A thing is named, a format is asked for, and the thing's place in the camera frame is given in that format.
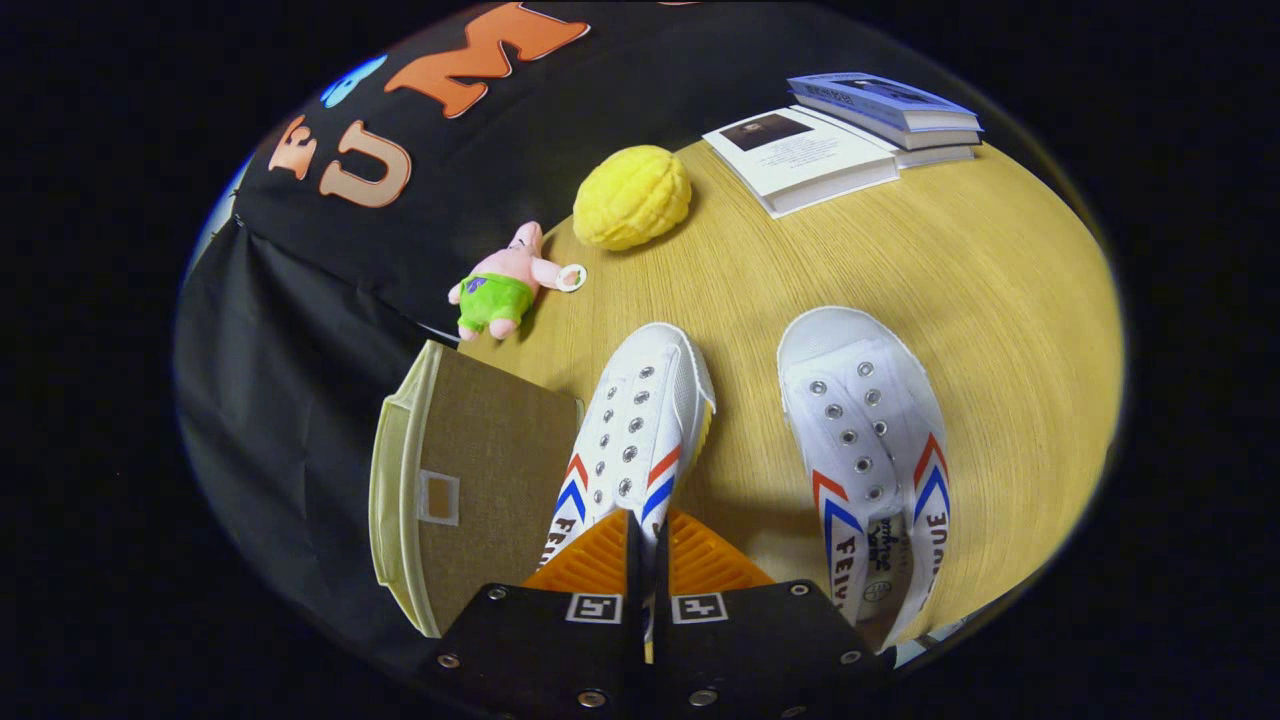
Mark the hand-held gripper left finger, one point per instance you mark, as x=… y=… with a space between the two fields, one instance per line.
x=540 y=650

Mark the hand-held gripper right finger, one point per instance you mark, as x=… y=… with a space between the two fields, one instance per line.
x=760 y=650

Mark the brown fabric storage box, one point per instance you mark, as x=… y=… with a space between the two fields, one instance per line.
x=500 y=450

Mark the white shoe striped sides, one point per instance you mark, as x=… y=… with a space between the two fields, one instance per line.
x=860 y=400
x=640 y=400

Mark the pink starfish plush toy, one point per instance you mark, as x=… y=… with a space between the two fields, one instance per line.
x=495 y=295

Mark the yellow plush bun toy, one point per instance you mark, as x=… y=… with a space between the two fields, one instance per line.
x=632 y=198

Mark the white book with portrait cover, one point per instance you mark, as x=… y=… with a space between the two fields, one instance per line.
x=810 y=160

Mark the plain white book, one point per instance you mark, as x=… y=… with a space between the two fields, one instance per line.
x=935 y=155

